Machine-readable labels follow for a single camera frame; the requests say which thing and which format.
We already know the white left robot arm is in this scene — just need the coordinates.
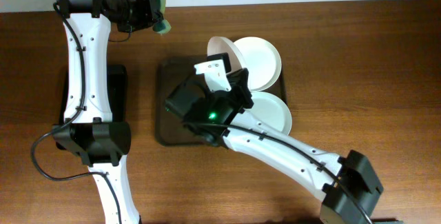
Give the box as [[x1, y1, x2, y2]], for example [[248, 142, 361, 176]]
[[53, 0, 170, 223]]

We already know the pale green plastic plate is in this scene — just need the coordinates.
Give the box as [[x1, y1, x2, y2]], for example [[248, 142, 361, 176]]
[[249, 92, 292, 135]]

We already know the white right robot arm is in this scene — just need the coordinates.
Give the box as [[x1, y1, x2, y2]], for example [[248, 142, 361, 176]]
[[165, 53, 384, 224]]

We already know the black plastic tray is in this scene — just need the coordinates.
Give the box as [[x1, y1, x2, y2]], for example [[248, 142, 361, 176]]
[[55, 64, 128, 151]]

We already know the cream plastic plate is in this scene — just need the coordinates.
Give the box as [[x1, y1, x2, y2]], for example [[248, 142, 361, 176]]
[[234, 37, 282, 91]]

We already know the green yellow sponge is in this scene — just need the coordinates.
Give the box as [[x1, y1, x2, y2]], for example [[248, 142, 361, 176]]
[[152, 0, 172, 34]]

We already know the pink plastic plate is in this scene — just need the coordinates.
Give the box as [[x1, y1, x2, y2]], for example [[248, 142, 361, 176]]
[[206, 36, 248, 75]]

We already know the dark brown serving tray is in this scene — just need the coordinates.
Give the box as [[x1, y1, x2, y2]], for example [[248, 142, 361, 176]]
[[155, 58, 287, 147]]

